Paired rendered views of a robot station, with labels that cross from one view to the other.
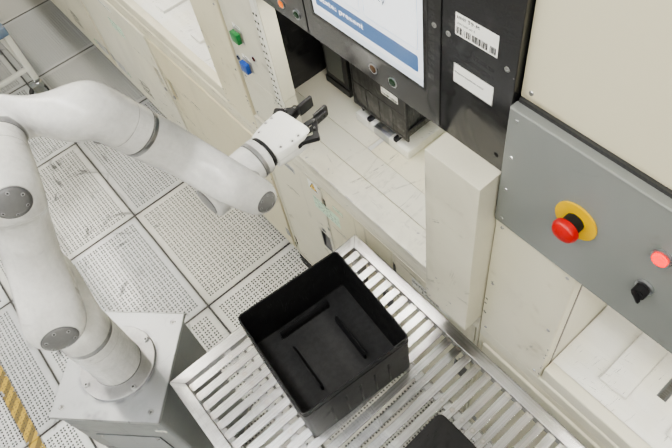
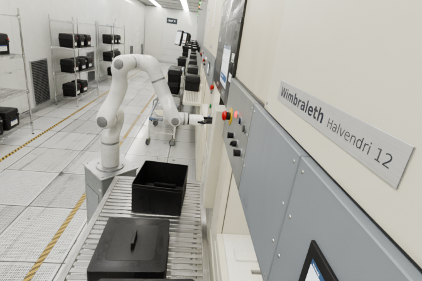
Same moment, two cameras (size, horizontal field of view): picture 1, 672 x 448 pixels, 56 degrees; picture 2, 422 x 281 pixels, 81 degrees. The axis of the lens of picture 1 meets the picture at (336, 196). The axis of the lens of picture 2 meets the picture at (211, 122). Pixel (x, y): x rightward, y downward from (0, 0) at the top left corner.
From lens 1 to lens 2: 0.93 m
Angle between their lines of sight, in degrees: 40
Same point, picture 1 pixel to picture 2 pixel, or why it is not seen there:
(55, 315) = (106, 113)
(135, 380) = (108, 169)
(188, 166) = (162, 96)
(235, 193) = (167, 109)
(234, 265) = not seen: hidden behind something
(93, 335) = (110, 137)
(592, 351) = (240, 241)
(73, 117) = (145, 59)
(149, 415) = (101, 177)
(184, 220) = not seen: hidden behind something
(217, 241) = not seen: hidden behind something
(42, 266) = (113, 98)
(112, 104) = (155, 63)
